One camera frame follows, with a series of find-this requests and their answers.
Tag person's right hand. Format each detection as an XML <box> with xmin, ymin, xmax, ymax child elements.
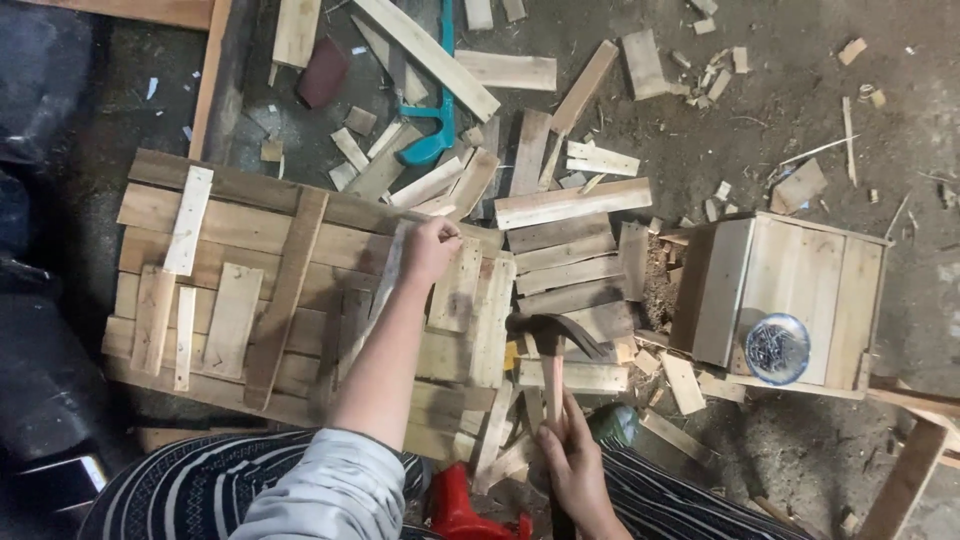
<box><xmin>534</xmin><ymin>393</ymin><xmax>633</xmax><ymax>540</ymax></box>

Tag person's left hand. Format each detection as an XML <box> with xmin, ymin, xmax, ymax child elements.
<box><xmin>396</xmin><ymin>216</ymin><xmax>465</xmax><ymax>290</ymax></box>

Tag wooden handled claw hammer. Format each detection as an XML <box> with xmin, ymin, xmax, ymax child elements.
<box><xmin>506</xmin><ymin>312</ymin><xmax>610</xmax><ymax>540</ymax></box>

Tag teal hacksaw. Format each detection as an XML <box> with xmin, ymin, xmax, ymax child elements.
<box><xmin>394</xmin><ymin>0</ymin><xmax>457</xmax><ymax>168</ymax></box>

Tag heap of loose wood slats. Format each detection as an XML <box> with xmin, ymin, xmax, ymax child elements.
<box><xmin>327</xmin><ymin>0</ymin><xmax>751</xmax><ymax>496</ymax></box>

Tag wide pale wood board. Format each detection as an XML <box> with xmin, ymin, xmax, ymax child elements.
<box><xmin>494</xmin><ymin>177</ymin><xmax>654</xmax><ymax>231</ymax></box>

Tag long pale wood plank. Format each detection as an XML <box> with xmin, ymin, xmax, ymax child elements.
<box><xmin>351</xmin><ymin>0</ymin><xmax>502</xmax><ymax>124</ymax></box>

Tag dark red sandpaper sheet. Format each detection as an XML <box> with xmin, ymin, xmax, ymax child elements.
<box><xmin>297</xmin><ymin>36</ymin><xmax>352</xmax><ymax>111</ymax></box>

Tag large wooden slat panel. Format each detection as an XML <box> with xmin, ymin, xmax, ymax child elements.
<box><xmin>101</xmin><ymin>148</ymin><xmax>519</xmax><ymax>463</ymax></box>

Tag green object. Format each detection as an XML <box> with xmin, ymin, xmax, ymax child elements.
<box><xmin>587</xmin><ymin>403</ymin><xmax>641</xmax><ymax>449</ymax></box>

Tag narrow white wood strip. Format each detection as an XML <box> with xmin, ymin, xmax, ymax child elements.
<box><xmin>162</xmin><ymin>165</ymin><xmax>216</xmax><ymax>278</ymax></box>

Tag red plastic object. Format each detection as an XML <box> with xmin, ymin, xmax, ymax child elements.
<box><xmin>426</xmin><ymin>462</ymin><xmax>534</xmax><ymax>540</ymax></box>

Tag grey sleeve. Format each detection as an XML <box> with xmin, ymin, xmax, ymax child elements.
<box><xmin>228</xmin><ymin>427</ymin><xmax>408</xmax><ymax>540</ymax></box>

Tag brown wooden beam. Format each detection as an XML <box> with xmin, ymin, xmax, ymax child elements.
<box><xmin>186</xmin><ymin>0</ymin><xmax>235</xmax><ymax>163</ymax></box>

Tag scattered wood chips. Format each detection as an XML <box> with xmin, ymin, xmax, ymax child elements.
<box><xmin>667</xmin><ymin>0</ymin><xmax>960</xmax><ymax>249</ymax></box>

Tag glass bowl of nails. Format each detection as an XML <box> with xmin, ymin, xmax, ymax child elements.
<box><xmin>743</xmin><ymin>312</ymin><xmax>812</xmax><ymax>387</ymax></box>

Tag wooden slat box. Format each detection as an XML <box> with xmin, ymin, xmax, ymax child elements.
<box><xmin>666</xmin><ymin>211</ymin><xmax>894</xmax><ymax>402</ymax></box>

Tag square wood offcut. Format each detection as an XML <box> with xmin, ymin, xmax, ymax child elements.
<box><xmin>769</xmin><ymin>156</ymin><xmax>829</xmax><ymax>217</ymax></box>

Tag striped black white trousers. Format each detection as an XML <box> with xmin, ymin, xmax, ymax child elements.
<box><xmin>77</xmin><ymin>429</ymin><xmax>815</xmax><ymax>540</ymax></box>

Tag dark bag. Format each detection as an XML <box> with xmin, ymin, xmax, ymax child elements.
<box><xmin>0</xmin><ymin>0</ymin><xmax>102</xmax><ymax>168</ymax></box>

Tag black phone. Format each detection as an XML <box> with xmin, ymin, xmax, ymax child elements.
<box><xmin>13</xmin><ymin>453</ymin><xmax>111</xmax><ymax>514</ymax></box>

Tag wooden frame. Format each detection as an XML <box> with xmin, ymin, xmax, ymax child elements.
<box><xmin>855</xmin><ymin>375</ymin><xmax>960</xmax><ymax>540</ymax></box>

